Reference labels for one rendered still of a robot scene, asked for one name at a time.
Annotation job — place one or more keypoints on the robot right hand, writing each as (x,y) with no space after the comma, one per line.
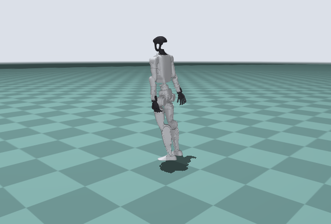
(181,97)

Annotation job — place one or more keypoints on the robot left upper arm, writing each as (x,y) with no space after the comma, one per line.
(153,63)

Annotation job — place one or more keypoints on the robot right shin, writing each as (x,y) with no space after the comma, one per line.
(175,137)

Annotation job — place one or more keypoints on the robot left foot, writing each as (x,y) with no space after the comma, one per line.
(173,157)

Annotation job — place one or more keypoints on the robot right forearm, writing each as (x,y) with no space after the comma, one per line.
(176,84)

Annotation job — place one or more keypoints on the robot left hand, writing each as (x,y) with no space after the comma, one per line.
(155,105)

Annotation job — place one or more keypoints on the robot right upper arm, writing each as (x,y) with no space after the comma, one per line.
(173,67)

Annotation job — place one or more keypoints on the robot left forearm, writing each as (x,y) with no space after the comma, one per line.
(153,88)

